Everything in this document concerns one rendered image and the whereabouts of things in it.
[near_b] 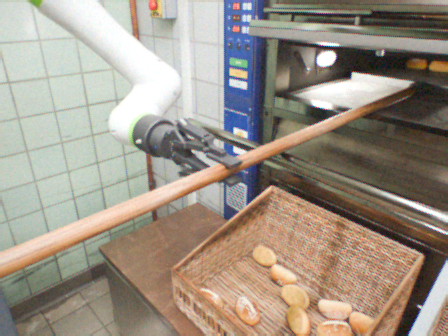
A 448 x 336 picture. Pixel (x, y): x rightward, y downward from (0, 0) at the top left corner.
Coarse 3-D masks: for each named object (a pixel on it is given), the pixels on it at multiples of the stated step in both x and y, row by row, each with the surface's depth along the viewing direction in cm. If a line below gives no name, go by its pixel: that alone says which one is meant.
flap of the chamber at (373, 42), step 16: (256, 32) 101; (272, 32) 97; (288, 32) 93; (304, 32) 90; (320, 32) 87; (368, 48) 92; (384, 48) 77; (400, 48) 74; (416, 48) 72; (432, 48) 70
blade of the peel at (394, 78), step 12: (360, 72) 150; (372, 72) 159; (384, 72) 159; (396, 72) 159; (408, 72) 159; (420, 72) 159; (384, 84) 138; (396, 84) 135; (408, 84) 132; (432, 84) 138; (444, 84) 137
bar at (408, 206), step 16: (208, 128) 95; (240, 144) 86; (256, 144) 84; (272, 160) 80; (288, 160) 77; (304, 160) 75; (320, 176) 71; (336, 176) 69; (352, 192) 67; (368, 192) 64; (384, 192) 63; (400, 208) 61; (416, 208) 59; (432, 208) 58; (432, 224) 58; (432, 288) 54; (432, 304) 53; (416, 320) 53; (432, 320) 52
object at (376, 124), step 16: (288, 96) 122; (304, 112) 115; (320, 112) 110; (336, 112) 106; (368, 128) 100; (384, 128) 97; (400, 128) 94; (416, 128) 92; (432, 128) 92; (416, 144) 92; (432, 144) 89
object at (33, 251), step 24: (384, 96) 109; (336, 120) 89; (288, 144) 76; (216, 168) 64; (240, 168) 67; (168, 192) 57; (192, 192) 61; (96, 216) 50; (120, 216) 51; (48, 240) 45; (72, 240) 47; (0, 264) 42; (24, 264) 43
